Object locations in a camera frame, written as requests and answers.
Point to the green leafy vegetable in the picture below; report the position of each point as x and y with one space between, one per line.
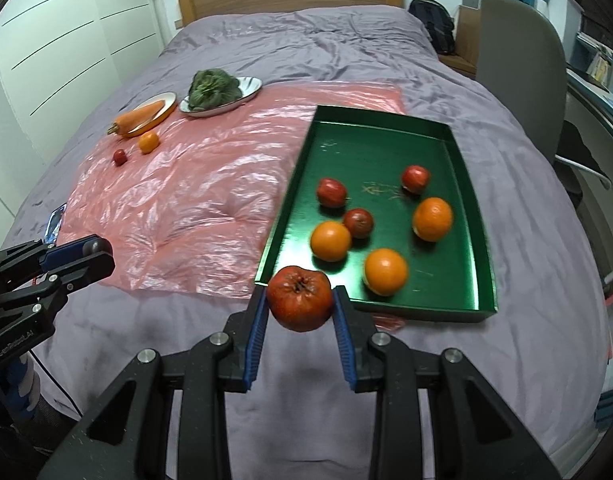
211 87

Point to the black backpack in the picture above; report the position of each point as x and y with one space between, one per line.
434 25

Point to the person's left hand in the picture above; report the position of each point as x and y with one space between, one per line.
16 390

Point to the dark plum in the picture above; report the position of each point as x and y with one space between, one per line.
97 246

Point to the white wardrobe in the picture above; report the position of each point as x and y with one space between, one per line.
61 50

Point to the red apple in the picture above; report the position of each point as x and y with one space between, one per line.
331 191
120 157
415 178
358 222
300 300

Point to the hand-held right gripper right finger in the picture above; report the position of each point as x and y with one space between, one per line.
346 340

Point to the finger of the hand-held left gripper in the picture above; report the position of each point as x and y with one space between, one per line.
99 267
64 255

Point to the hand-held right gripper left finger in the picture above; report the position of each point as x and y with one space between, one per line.
254 340

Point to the carrot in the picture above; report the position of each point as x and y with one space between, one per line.
139 116

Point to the patterned white plate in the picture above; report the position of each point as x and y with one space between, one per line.
251 86

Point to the white cabinet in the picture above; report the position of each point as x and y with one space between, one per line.
566 15

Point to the orange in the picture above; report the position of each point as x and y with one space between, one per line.
149 142
386 271
331 241
433 218

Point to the pink plastic sheet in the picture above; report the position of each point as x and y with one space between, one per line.
186 200

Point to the white plate with orange rim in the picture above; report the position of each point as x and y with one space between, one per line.
169 105

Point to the grey chair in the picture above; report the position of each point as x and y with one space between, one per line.
521 75

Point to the wooden nightstand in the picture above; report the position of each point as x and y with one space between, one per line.
464 45

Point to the green tray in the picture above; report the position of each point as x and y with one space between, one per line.
366 150

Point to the white desk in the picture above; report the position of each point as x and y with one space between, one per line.
601 90

